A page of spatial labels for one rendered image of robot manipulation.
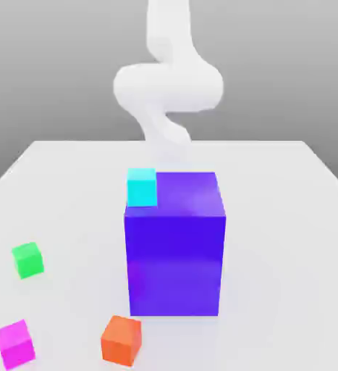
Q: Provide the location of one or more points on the large purple box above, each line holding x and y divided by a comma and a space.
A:
174, 261

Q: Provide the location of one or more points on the small cyan cube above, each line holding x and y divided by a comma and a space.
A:
141, 189

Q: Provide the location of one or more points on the small green cube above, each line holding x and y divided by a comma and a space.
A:
28, 261

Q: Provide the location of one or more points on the small magenta cube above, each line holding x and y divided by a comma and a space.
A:
15, 345

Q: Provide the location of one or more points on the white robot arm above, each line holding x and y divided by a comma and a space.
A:
168, 87

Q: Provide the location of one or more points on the small orange cube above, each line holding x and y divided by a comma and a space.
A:
121, 340

